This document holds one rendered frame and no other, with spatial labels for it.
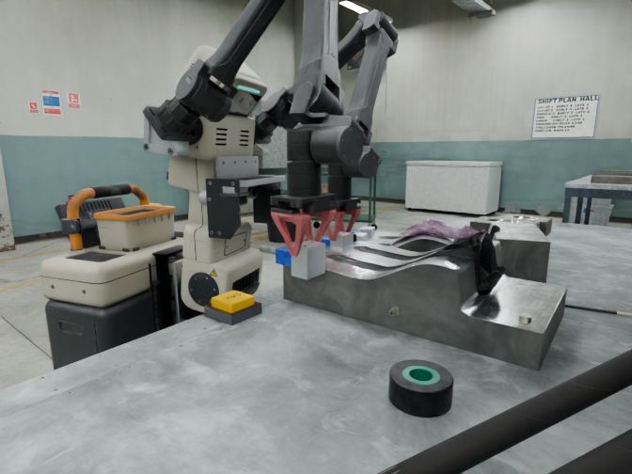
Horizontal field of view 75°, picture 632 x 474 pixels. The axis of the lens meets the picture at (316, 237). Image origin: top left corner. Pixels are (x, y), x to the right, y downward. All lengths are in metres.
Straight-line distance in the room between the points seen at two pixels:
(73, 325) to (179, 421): 0.88
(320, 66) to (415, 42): 8.48
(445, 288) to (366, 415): 0.26
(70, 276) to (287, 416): 0.91
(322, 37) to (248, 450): 0.63
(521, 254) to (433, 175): 6.73
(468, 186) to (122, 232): 6.67
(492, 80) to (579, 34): 1.38
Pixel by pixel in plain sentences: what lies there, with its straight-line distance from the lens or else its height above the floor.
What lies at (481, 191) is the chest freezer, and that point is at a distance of 7.50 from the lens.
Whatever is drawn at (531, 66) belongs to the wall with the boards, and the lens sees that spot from 8.31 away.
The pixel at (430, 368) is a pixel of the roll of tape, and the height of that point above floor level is 0.83.
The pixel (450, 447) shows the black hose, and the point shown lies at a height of 0.85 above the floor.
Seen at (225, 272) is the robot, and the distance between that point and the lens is 1.18.
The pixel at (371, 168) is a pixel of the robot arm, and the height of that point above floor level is 1.08.
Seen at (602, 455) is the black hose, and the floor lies 0.86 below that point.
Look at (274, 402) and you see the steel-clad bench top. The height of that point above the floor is 0.80.
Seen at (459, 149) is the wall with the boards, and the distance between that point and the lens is 8.52.
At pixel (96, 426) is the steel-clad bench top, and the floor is 0.80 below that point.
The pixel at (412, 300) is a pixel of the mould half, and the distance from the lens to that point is 0.74.
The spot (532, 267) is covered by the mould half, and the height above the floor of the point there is 0.84.
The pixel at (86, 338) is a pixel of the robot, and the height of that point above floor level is 0.60.
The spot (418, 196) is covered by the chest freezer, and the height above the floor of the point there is 0.30.
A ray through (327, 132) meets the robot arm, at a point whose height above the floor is 1.14.
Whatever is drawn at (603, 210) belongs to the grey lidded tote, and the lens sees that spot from 7.36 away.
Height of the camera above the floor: 1.12
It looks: 12 degrees down
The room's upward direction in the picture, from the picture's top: straight up
